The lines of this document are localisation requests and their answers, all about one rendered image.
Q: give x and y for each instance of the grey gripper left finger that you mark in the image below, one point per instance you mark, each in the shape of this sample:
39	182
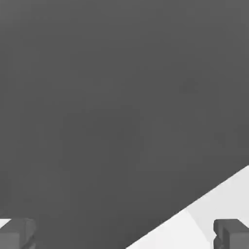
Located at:
15	234

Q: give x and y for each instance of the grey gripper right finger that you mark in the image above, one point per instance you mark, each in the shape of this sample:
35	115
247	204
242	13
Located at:
232	235

